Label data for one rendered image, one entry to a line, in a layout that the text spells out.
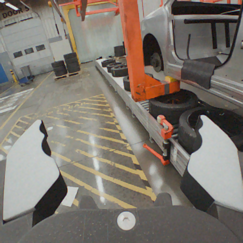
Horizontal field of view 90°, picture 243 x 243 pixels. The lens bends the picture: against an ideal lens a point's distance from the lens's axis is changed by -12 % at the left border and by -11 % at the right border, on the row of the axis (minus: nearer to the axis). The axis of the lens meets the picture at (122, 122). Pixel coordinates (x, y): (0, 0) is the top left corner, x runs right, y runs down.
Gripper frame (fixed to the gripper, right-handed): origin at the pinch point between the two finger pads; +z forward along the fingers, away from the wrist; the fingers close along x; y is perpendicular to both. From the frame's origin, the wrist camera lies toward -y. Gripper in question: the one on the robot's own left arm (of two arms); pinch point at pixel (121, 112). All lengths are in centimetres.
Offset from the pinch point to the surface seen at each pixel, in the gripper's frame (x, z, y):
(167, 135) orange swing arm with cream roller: 42, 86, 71
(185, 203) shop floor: 56, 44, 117
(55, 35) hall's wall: -471, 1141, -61
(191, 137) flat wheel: 61, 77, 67
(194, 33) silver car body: 99, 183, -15
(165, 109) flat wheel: 54, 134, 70
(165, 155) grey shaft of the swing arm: 46, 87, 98
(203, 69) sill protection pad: 80, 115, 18
